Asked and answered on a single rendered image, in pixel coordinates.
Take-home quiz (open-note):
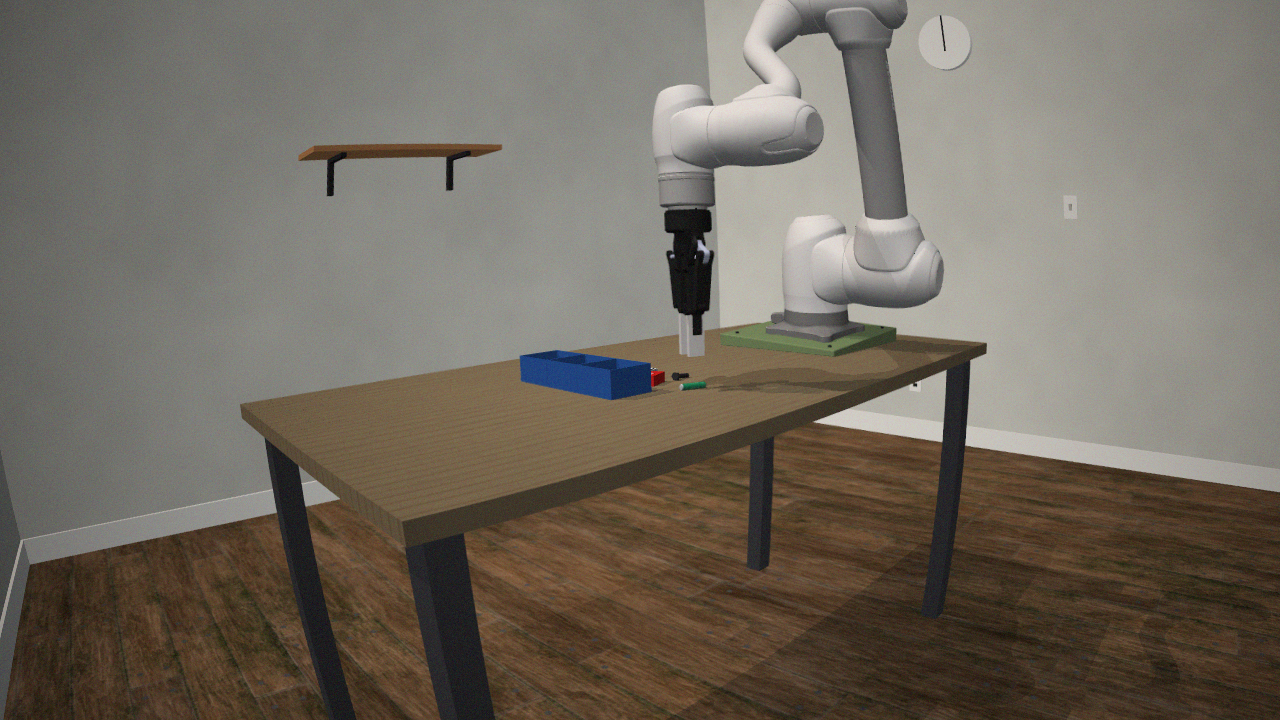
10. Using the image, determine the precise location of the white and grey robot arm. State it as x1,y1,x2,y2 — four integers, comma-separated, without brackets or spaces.
652,0,945,342

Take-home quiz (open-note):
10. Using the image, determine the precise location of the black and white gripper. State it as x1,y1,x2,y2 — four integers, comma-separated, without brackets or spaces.
664,208,714,357

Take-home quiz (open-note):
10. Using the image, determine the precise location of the blue three-compartment bin rack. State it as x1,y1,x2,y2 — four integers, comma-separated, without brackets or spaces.
520,350,652,400

